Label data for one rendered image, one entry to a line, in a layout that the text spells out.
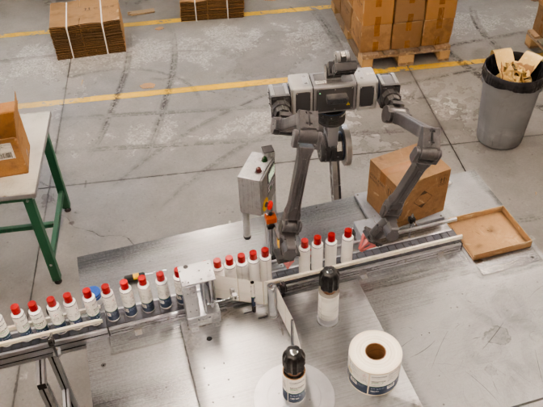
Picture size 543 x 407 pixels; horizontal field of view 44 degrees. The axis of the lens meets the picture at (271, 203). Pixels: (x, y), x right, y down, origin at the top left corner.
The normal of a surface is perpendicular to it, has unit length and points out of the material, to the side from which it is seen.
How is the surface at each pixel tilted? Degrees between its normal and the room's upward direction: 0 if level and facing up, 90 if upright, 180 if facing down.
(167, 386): 0
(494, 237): 0
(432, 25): 88
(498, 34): 0
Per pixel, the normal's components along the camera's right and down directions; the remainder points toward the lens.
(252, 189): -0.32, 0.64
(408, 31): 0.14, 0.62
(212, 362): -0.03, -0.74
